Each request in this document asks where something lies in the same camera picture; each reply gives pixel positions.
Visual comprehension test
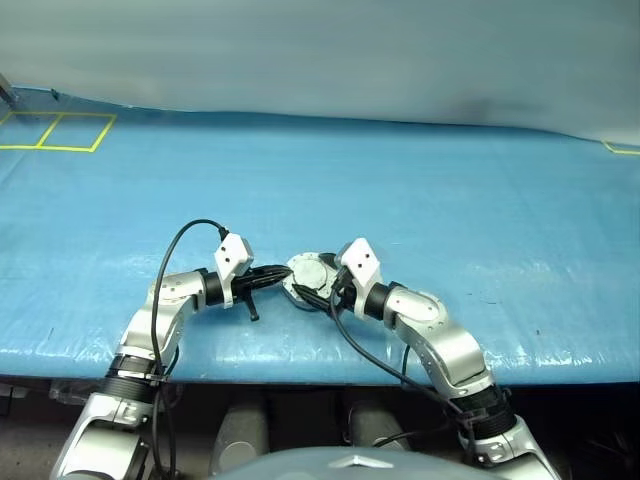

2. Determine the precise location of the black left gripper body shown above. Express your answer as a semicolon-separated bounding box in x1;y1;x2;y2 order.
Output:
232;268;261;323

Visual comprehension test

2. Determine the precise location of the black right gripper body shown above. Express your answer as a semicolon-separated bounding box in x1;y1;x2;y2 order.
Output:
330;269;359;311

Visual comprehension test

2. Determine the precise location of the small white round object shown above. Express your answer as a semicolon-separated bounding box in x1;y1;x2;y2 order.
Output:
284;251;335;301

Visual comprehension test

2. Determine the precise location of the blue table cover sheet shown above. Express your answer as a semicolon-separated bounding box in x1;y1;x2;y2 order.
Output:
0;85;640;386

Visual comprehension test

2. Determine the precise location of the grey rounded robot leg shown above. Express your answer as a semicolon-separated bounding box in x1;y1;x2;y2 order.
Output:
344;404;411;451
209;402;271;476

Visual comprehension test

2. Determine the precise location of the grey robot torso front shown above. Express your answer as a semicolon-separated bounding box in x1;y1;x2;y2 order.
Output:
214;446;506;480

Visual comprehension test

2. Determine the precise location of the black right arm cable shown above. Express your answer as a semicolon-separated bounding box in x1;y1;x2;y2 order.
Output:
329;269;481;451

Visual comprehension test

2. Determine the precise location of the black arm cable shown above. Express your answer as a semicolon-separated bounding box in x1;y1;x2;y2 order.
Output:
151;218;231;480
329;269;481;451

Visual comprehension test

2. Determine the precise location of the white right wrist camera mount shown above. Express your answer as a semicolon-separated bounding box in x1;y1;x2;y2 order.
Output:
335;238;384;321

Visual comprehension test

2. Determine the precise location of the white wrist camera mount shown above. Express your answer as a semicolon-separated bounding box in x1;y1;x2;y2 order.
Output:
213;232;255;309
335;238;384;321

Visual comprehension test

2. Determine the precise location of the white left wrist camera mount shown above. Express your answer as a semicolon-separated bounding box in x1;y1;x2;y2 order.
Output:
213;232;255;309

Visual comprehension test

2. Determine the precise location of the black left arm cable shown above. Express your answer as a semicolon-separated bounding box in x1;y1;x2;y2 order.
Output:
151;218;231;480

